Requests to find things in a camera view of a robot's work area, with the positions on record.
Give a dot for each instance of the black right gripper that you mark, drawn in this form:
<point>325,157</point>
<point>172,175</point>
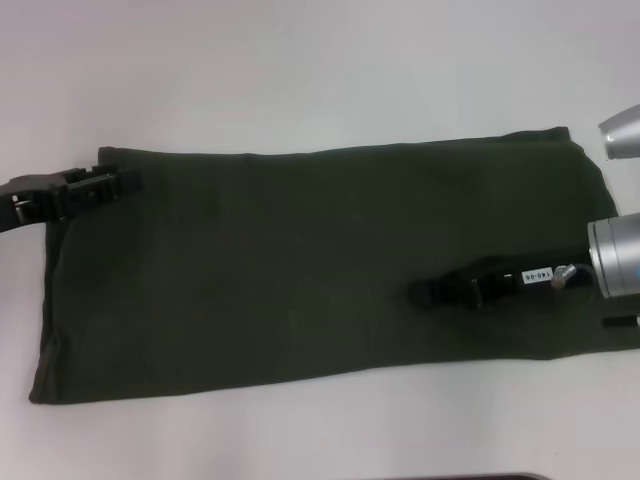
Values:
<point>530,287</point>

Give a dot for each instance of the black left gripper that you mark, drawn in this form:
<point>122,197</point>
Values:
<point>27,202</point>

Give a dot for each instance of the dark green printed t-shirt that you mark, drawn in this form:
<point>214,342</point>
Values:
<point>300,275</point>

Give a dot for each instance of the dark grey robot base edge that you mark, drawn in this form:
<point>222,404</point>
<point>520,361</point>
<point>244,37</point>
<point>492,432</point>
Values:
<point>155,477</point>

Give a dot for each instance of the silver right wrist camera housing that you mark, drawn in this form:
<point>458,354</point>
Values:
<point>622,135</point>

